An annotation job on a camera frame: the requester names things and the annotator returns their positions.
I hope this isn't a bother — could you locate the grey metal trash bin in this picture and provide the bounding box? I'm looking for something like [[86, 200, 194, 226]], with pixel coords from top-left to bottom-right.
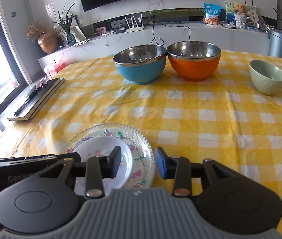
[[268, 29, 282, 58]]

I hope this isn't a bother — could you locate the small white plate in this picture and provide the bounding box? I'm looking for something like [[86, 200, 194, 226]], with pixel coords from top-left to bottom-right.
[[67, 136, 133, 195]]

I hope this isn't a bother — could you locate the black pen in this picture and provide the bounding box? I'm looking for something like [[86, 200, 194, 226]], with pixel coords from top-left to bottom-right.
[[14, 86, 41, 117]]

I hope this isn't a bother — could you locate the blue steel bowl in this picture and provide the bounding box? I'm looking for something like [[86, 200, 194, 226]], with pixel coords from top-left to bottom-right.
[[113, 44, 167, 85]]

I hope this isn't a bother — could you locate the clear patterned glass plate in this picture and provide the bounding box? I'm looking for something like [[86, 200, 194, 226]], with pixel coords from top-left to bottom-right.
[[62, 123, 155, 189]]

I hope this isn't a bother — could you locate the orange steel bowl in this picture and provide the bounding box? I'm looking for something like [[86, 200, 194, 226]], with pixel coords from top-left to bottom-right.
[[167, 41, 222, 81]]

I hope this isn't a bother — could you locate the white marble tv console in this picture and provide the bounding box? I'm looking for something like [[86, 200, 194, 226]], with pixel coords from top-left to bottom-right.
[[38, 23, 270, 68]]

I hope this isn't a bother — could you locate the pink storage box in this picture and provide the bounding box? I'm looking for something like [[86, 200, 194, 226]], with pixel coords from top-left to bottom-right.
[[44, 61, 66, 79]]

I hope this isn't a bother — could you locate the teddy bear toy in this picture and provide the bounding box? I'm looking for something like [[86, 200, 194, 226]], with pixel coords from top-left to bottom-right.
[[234, 2, 245, 15]]

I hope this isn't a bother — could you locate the blue snack bag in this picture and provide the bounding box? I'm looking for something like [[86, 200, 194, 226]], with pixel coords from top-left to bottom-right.
[[204, 3, 222, 25]]

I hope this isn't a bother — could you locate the yellow checkered tablecloth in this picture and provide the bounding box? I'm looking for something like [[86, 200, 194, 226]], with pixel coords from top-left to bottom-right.
[[11, 49, 282, 239]]

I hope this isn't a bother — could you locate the green plant in blue vase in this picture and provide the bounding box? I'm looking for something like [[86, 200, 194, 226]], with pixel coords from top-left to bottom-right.
[[50, 2, 75, 46]]

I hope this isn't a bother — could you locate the white wifi router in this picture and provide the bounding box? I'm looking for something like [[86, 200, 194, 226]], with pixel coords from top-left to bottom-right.
[[125, 15, 144, 33]]

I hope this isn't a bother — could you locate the green ceramic bowl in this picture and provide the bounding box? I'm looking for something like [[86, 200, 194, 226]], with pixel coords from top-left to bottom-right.
[[249, 60, 282, 96]]

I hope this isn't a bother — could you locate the green picture book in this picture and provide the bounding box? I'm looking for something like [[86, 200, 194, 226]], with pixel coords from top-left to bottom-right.
[[225, 1, 256, 25]]

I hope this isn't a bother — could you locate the golden acorn vase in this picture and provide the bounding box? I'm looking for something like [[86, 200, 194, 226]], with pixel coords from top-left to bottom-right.
[[38, 32, 57, 54]]

